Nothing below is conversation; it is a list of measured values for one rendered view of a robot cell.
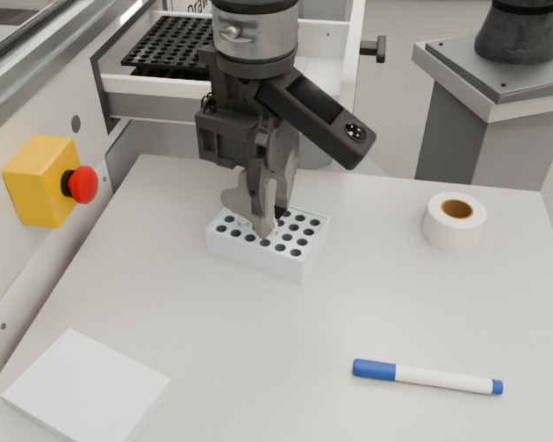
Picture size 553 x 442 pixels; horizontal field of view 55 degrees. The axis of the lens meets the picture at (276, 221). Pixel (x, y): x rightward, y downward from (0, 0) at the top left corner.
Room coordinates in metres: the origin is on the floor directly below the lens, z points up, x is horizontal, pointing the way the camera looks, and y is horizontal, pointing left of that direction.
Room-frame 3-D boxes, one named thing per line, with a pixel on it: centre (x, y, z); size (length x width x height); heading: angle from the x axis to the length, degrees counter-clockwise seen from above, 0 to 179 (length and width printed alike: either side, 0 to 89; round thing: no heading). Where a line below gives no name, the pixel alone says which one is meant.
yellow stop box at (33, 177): (0.46, 0.24, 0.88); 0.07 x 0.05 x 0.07; 171
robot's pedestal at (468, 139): (1.01, -0.47, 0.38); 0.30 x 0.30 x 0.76; 18
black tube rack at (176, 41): (0.77, 0.09, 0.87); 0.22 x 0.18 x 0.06; 81
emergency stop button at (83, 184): (0.45, 0.21, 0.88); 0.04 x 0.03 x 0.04; 171
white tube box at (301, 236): (0.48, 0.01, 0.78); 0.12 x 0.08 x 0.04; 65
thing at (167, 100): (0.77, 0.10, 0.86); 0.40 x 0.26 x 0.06; 81
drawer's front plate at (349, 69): (0.73, -0.11, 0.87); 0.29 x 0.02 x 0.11; 171
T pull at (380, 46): (0.73, -0.13, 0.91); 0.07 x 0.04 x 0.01; 171
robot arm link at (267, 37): (0.47, 0.02, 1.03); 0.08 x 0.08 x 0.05
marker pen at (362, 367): (0.29, -0.14, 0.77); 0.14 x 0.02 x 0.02; 80
